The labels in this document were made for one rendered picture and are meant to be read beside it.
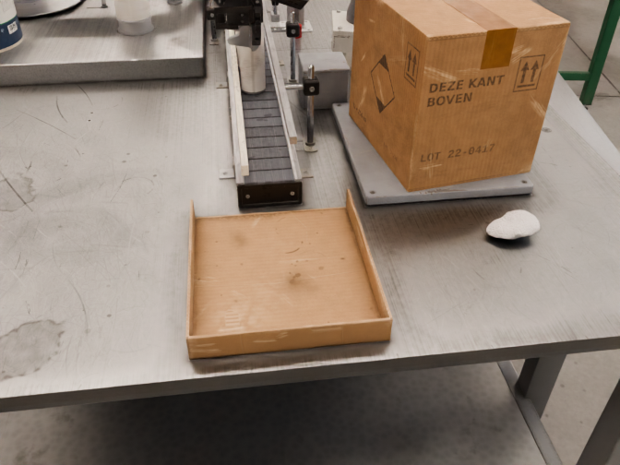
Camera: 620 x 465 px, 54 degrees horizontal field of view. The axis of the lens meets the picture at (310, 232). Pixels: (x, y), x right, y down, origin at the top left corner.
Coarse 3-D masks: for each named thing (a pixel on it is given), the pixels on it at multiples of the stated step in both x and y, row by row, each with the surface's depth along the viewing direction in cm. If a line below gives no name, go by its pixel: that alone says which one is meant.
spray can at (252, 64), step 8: (240, 48) 121; (248, 48) 120; (240, 56) 122; (248, 56) 121; (256, 56) 121; (264, 56) 123; (240, 64) 123; (248, 64) 122; (256, 64) 122; (264, 64) 124; (240, 72) 125; (248, 72) 123; (256, 72) 123; (264, 72) 125; (248, 80) 124; (256, 80) 124; (264, 80) 126; (248, 88) 125; (256, 88) 125; (264, 88) 127
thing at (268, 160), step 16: (240, 80) 131; (272, 80) 132; (256, 96) 125; (272, 96) 125; (256, 112) 120; (272, 112) 120; (256, 128) 114; (272, 128) 114; (256, 144) 110; (272, 144) 110; (256, 160) 105; (272, 160) 106; (288, 160) 106; (256, 176) 101; (272, 176) 101; (288, 176) 101
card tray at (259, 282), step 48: (192, 240) 90; (240, 240) 95; (288, 240) 95; (336, 240) 95; (192, 288) 84; (240, 288) 87; (288, 288) 87; (336, 288) 87; (192, 336) 74; (240, 336) 75; (288, 336) 76; (336, 336) 78; (384, 336) 79
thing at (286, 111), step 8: (264, 8) 144; (264, 16) 140; (264, 24) 136; (272, 40) 128; (272, 48) 124; (272, 56) 121; (272, 64) 120; (280, 72) 115; (280, 80) 112; (280, 88) 109; (280, 96) 107; (288, 104) 104; (288, 112) 102; (288, 120) 100; (288, 128) 97; (288, 136) 97; (296, 136) 96
